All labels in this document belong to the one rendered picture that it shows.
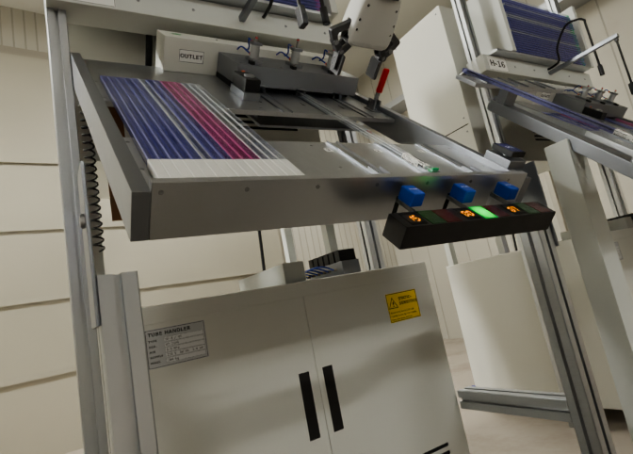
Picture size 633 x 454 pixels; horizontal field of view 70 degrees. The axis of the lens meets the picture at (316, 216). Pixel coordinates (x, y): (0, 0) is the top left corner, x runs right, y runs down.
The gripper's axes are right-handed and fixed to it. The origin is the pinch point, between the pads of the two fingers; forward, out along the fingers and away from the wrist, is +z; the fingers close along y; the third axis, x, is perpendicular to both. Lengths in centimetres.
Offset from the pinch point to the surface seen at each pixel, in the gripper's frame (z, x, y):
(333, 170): 6.3, 27.3, 18.3
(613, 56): 2, -106, -293
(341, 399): 50, 43, 9
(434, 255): 216, -136, -272
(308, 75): 9.2, -19.1, -1.6
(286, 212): 7.5, 35.3, 29.9
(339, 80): 9.5, -19.0, -11.0
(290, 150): 7.7, 19.2, 21.7
